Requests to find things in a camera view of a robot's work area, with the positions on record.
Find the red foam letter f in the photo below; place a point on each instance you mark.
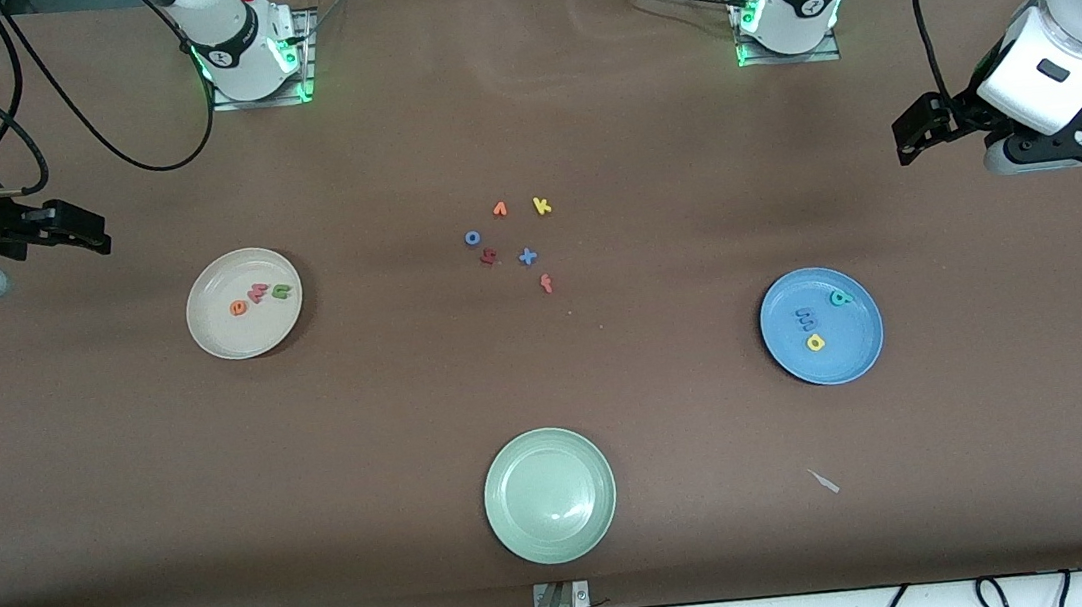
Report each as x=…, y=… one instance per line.
x=547, y=284

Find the orange foam letter e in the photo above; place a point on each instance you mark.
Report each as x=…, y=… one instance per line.
x=239, y=313

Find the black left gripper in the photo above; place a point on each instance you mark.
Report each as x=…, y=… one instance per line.
x=961, y=113

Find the red letter s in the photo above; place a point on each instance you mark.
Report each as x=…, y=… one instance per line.
x=489, y=257

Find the blue foam letter x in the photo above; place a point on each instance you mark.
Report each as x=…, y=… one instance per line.
x=527, y=257

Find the beige round plate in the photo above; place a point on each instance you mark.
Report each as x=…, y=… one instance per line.
x=243, y=335

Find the yellow foam letter k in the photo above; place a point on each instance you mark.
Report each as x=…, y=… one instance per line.
x=540, y=206

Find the teal foam letter p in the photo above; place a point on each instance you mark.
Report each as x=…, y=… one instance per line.
x=839, y=298

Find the yellow foam letter a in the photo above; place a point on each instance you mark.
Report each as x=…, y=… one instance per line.
x=810, y=345

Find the green foam letter n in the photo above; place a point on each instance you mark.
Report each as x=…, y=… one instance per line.
x=282, y=288

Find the green round plate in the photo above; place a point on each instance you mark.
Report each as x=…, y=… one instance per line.
x=549, y=496

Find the blue foam letter m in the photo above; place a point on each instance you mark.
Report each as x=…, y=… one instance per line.
x=806, y=319

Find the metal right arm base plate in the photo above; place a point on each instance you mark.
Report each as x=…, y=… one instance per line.
x=278, y=100

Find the small grey paper scrap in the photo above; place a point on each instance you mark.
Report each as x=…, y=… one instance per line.
x=824, y=481

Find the orange foam letter v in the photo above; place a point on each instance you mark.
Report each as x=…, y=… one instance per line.
x=499, y=207

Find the blue foam letter o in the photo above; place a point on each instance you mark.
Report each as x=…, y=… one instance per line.
x=466, y=239

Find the pink foam letter w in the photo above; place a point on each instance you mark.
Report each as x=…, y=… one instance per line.
x=259, y=294

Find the blue round plate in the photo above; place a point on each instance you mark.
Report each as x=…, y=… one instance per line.
x=848, y=352

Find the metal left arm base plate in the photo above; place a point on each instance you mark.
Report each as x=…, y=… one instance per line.
x=817, y=56

